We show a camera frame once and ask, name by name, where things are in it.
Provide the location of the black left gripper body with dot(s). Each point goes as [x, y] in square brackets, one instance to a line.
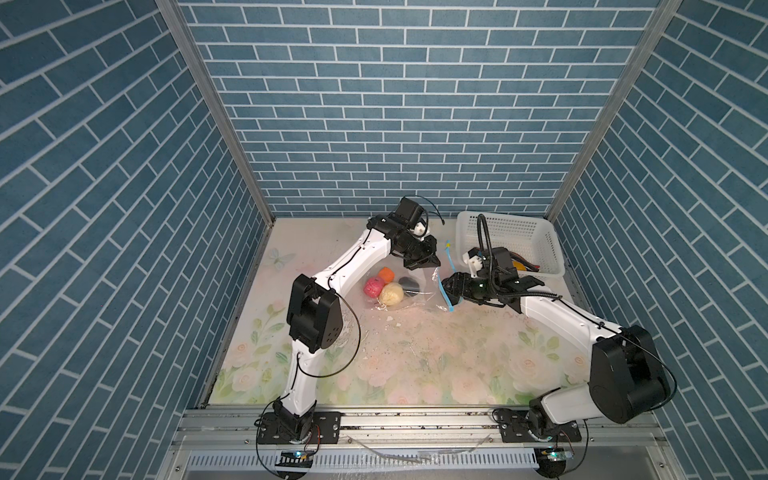
[416, 252]

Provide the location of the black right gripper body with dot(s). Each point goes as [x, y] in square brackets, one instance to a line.
[483, 288]

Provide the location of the dark brown toy food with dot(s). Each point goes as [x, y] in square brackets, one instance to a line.
[410, 286]

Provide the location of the orange toy fruit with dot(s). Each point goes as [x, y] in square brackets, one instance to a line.
[386, 274]

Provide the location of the clear zip top bag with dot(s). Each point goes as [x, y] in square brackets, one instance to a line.
[430, 298]

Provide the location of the cream toy bun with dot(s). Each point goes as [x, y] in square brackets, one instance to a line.
[392, 294]

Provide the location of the pink toy fruit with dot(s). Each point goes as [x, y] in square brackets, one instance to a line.
[374, 286]

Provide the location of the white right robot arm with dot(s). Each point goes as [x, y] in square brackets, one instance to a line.
[626, 376]

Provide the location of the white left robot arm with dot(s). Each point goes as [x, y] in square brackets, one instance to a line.
[317, 303]

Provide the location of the red toy chili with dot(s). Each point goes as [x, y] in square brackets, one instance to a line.
[523, 264]

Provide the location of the white plastic basket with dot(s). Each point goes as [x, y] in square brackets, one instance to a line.
[535, 239]

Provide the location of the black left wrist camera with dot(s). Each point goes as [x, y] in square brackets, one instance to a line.
[412, 216]

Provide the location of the aluminium right corner post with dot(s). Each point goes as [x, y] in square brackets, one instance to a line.
[657, 24]

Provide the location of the aluminium corner post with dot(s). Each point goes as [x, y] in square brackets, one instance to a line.
[172, 15]
[657, 24]

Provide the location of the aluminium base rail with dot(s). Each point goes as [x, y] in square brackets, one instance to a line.
[376, 442]

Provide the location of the aluminium left corner post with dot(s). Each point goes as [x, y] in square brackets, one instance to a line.
[172, 15]

